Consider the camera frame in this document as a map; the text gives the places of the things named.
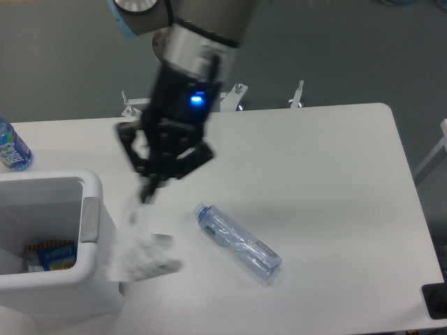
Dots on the clear plastic bottle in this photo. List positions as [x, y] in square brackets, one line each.
[249, 250]

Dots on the white frame at right edge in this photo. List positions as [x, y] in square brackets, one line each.
[432, 159]

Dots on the blue snack packet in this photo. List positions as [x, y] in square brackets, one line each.
[50, 256]

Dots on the white paper wrapper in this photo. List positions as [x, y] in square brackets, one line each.
[136, 253]

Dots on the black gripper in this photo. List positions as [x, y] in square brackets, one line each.
[180, 100]

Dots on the white plastic trash can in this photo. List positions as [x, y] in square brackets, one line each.
[55, 236]

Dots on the blue labelled water bottle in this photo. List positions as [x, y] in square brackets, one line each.
[15, 154]

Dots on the black clamp at table corner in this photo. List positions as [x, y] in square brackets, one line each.
[435, 300]

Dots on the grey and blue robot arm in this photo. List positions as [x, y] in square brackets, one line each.
[167, 140]

